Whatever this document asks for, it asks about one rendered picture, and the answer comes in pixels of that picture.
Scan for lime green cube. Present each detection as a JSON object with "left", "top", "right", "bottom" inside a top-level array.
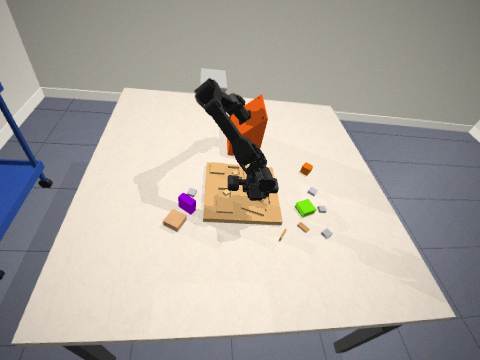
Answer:
[{"left": 295, "top": 199, "right": 317, "bottom": 218}]

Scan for purple block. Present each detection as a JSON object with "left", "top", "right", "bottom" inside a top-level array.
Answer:
[{"left": 178, "top": 193, "right": 196, "bottom": 215}]

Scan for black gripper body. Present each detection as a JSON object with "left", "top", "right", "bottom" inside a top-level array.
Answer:
[{"left": 227, "top": 174, "right": 279, "bottom": 194}]

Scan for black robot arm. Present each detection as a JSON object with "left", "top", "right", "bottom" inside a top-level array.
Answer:
[{"left": 194, "top": 78, "right": 276, "bottom": 201}]

